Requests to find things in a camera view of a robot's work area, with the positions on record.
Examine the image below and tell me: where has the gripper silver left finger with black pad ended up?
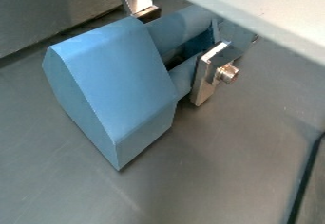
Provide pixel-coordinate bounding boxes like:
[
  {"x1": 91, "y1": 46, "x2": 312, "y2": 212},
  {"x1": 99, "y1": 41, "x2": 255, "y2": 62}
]
[{"x1": 122, "y1": 0, "x2": 162, "y2": 23}]

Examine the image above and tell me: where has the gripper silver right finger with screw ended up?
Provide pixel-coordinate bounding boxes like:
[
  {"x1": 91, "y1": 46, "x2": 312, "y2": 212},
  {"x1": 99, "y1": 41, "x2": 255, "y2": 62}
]
[{"x1": 190, "y1": 21, "x2": 255, "y2": 106}]

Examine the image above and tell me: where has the blue three prong object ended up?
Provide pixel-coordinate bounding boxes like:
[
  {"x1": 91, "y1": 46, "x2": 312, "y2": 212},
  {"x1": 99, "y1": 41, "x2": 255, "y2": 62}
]
[{"x1": 42, "y1": 5, "x2": 217, "y2": 169}]

